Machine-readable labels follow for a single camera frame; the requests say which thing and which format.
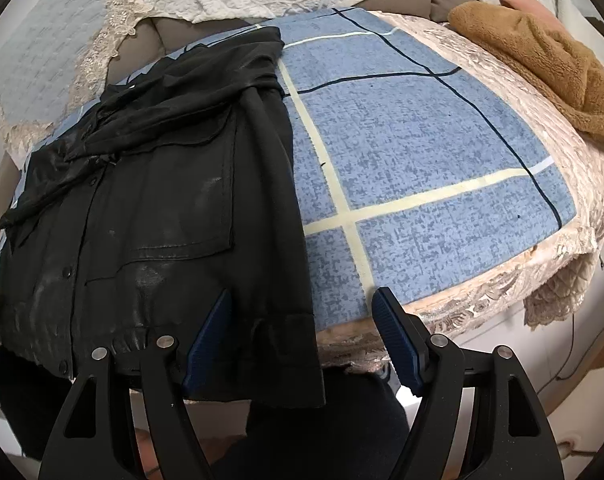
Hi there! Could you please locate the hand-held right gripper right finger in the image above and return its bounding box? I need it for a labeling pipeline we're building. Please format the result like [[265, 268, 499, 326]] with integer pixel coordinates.
[[372, 287, 565, 480]]

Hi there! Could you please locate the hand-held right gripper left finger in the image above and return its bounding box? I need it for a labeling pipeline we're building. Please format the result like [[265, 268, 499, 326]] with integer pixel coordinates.
[[38, 289, 233, 480]]

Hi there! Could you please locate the black jacket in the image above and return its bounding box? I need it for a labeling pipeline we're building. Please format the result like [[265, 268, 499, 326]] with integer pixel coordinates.
[[0, 25, 329, 408]]

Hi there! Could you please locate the person's right leg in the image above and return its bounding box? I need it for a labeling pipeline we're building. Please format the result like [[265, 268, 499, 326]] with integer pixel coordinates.
[[214, 367, 410, 480]]

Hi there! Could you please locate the person's leg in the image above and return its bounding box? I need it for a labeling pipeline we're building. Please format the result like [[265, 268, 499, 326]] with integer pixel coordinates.
[[0, 347, 77, 423], [214, 367, 410, 480]]

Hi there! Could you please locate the person's left leg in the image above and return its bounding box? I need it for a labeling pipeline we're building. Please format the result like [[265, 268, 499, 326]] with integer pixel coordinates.
[[0, 347, 77, 423]]

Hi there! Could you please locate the blue checked blanket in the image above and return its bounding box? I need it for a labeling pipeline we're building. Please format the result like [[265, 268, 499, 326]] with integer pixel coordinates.
[[0, 7, 578, 333]]

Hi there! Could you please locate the brown fleece cloth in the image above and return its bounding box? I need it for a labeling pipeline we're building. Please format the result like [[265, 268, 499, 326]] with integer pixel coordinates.
[[448, 1, 604, 150]]

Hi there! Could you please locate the pink cloth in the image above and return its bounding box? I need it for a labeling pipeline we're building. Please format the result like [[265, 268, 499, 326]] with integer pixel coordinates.
[[499, 0, 558, 26]]

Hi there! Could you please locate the thin floor cable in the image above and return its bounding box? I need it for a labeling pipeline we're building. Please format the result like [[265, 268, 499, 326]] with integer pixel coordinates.
[[554, 255, 604, 381]]

